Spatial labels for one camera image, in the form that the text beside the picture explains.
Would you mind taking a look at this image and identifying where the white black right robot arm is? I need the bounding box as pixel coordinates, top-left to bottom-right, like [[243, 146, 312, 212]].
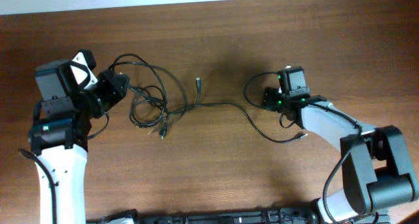
[[262, 87, 418, 223]]

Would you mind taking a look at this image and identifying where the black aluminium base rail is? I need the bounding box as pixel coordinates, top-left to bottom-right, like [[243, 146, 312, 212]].
[[88, 204, 390, 224]]

